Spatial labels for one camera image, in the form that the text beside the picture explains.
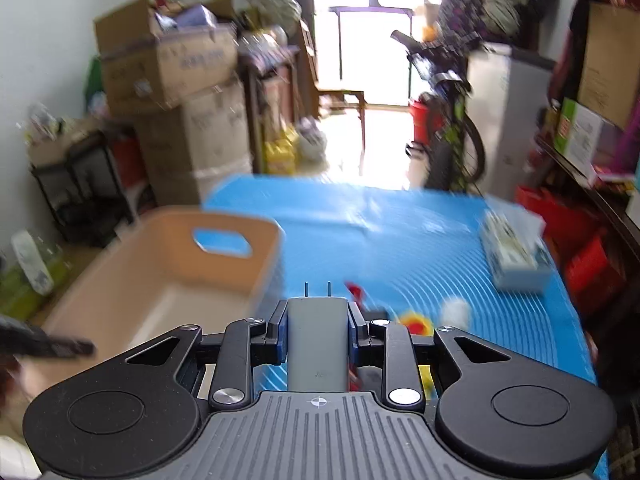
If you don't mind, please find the white cabinet appliance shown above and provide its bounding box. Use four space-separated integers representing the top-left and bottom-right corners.
466 44 554 200

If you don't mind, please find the yellow oil jug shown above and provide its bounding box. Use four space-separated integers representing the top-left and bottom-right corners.
265 128 298 176

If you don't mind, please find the red plastic bucket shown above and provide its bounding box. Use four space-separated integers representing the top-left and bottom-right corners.
409 100 442 145

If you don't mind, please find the beige plastic storage bin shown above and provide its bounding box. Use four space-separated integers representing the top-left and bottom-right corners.
22 207 283 398

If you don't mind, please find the black metal shelf rack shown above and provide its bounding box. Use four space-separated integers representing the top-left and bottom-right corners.
29 130 134 248

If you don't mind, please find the white power adapter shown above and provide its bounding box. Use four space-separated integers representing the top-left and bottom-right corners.
286 296 349 393

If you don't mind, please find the blue silicone mat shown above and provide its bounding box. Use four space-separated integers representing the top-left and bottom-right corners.
203 176 596 382

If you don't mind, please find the yellow toy launcher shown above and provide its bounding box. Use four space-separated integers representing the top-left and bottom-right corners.
398 311 434 398

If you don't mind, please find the wooden chair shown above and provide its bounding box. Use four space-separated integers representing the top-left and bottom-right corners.
319 89 367 151

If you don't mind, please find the white tissue box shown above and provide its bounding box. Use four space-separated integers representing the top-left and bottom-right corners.
480 195 554 294

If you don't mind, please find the green plastic container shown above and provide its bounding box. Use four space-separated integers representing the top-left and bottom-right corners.
0 257 70 321

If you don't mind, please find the upper cardboard box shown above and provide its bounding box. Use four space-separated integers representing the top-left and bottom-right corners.
93 0 238 116

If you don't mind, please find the lower wrapped cardboard box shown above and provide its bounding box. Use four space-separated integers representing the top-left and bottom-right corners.
134 78 253 206

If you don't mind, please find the children's bicycle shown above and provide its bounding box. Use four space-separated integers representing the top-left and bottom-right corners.
390 30 486 193

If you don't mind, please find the green white product box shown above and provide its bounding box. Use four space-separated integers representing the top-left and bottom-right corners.
554 99 605 168

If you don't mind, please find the white pill bottle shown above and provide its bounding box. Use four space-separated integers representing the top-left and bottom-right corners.
439 297 472 332

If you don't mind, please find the red hero figure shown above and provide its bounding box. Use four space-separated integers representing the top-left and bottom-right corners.
345 282 367 311

